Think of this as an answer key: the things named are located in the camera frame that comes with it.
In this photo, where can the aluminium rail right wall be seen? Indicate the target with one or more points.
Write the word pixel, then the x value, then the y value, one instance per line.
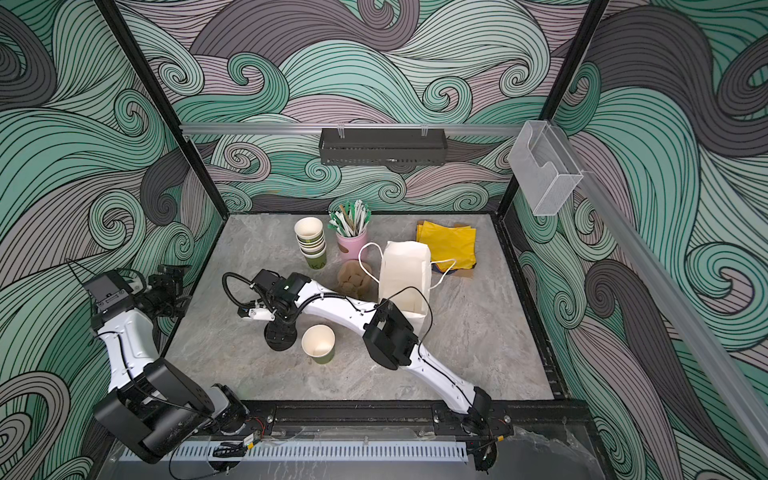
pixel 745 403

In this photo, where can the white paper takeout bag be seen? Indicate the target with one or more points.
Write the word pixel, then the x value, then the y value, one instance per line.
pixel 407 275

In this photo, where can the stack of black cup lids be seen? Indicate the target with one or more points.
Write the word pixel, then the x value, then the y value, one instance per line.
pixel 280 337

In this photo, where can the brown pulp cup carrier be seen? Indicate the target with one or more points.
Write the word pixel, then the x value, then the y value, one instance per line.
pixel 353 282

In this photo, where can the yellow napkin stack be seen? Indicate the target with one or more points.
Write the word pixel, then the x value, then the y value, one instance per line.
pixel 451 247

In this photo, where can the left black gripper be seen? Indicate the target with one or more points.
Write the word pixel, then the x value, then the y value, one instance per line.
pixel 172 286

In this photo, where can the aluminium rail back wall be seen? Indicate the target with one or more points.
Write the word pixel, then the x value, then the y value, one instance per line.
pixel 244 128

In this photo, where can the white slotted cable duct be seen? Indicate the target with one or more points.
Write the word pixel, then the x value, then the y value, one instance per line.
pixel 374 451

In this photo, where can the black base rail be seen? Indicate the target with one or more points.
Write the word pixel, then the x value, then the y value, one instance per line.
pixel 431 415

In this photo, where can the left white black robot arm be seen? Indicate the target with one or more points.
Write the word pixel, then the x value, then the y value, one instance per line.
pixel 151 406

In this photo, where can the aluminium rail wall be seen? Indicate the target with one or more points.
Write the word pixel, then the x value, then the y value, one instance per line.
pixel 745 403
pixel 244 128

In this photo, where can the green paper coffee cup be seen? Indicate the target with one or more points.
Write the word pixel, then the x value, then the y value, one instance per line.
pixel 318 342

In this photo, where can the stack of green paper cups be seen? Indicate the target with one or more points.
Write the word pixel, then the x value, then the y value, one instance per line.
pixel 310 236

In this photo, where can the pink cup holder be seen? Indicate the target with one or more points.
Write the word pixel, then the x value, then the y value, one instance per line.
pixel 350 247

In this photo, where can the black wall-mounted tray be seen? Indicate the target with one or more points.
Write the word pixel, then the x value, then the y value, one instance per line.
pixel 383 147

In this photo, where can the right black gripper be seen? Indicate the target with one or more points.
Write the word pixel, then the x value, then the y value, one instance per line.
pixel 288 321

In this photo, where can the clear acrylic wall holder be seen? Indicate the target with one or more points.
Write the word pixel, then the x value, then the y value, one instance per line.
pixel 545 166

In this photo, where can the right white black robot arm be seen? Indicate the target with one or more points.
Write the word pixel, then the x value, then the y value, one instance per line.
pixel 389 337

